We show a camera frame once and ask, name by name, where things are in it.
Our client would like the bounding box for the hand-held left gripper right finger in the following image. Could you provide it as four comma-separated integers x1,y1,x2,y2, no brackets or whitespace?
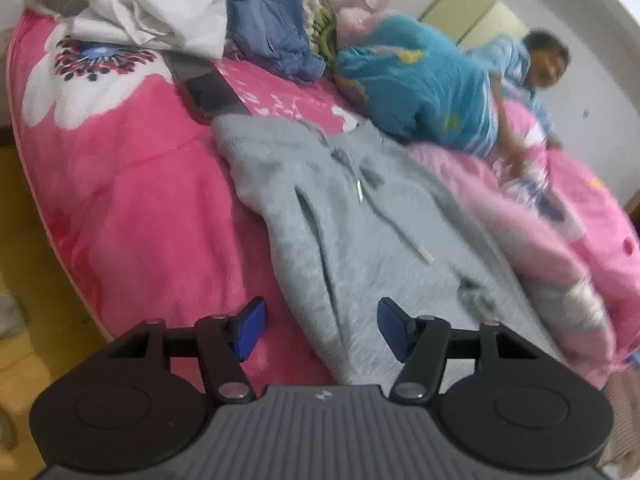
376,297,538,403

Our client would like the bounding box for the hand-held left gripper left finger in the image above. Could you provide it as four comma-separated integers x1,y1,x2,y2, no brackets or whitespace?
107,296,268,403

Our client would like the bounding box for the pink and blue printed quilt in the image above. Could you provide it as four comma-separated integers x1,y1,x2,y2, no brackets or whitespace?
334,12,640,393

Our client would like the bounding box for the pink floral blanket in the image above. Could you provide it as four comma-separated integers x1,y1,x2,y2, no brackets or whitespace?
7,7,391,391

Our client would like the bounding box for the dark grey garment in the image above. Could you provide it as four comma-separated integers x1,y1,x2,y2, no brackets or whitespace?
167,52,251,123

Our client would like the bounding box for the person's cream knit sweater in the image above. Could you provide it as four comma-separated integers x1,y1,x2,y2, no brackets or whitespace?
597,372,640,480

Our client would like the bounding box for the green striped cloth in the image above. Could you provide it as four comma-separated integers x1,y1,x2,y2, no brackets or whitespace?
310,2,341,58

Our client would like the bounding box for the blue denim garment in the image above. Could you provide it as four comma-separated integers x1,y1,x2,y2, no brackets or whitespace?
227,0,328,83

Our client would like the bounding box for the yellow green wardrobe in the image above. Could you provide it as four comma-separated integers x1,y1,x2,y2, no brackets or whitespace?
417,0,528,53

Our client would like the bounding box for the white crumpled garment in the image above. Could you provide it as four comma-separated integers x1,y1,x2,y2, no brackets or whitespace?
70,0,228,58

